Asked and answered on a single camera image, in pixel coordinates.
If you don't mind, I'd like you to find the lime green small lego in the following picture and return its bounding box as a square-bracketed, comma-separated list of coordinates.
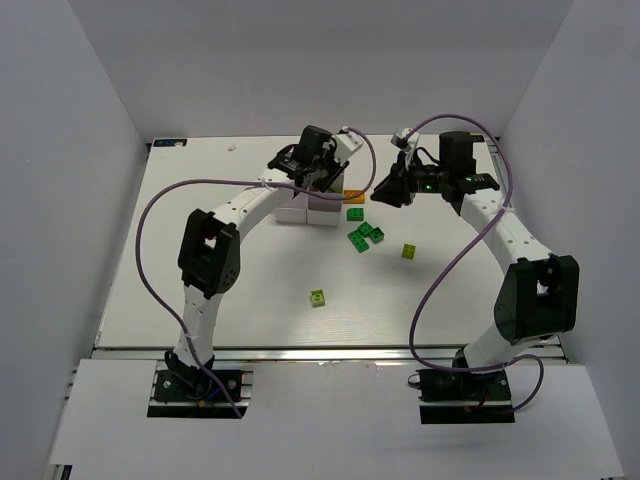
[401, 244, 416, 260]

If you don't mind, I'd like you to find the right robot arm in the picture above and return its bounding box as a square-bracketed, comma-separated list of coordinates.
[371, 129, 580, 373]

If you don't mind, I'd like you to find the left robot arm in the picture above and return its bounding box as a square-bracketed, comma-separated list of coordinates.
[165, 125, 362, 399]

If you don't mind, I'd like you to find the orange flat lego brick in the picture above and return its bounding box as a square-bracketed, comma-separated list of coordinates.
[343, 189, 366, 204]

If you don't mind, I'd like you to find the white right divided container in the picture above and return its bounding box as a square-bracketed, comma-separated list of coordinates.
[307, 174, 344, 227]

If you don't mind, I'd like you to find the green L-shaped lego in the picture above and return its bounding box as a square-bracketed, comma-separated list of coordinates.
[357, 222, 385, 244]

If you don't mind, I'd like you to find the green lego brick lower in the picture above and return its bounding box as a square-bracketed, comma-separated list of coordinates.
[347, 230, 369, 253]

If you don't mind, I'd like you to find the lime lego brick center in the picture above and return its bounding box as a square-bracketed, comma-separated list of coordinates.
[310, 289, 326, 308]

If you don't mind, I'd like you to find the blue table label left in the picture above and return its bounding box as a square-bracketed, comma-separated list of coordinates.
[152, 138, 187, 148]

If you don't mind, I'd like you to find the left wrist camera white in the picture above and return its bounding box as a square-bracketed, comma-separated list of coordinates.
[332, 127, 364, 166]

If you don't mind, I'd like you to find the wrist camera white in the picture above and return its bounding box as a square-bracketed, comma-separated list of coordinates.
[391, 128, 420, 165]
[332, 127, 364, 166]

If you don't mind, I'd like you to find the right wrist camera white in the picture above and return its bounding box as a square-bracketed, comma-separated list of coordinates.
[391, 128, 420, 165]

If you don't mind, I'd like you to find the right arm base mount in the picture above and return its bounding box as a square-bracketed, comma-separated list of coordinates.
[407, 369, 515, 425]

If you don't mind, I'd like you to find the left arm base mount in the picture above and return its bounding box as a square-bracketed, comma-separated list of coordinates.
[147, 368, 253, 420]

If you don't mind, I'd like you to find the aluminium rail front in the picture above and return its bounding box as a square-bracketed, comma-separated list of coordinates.
[92, 343, 471, 364]

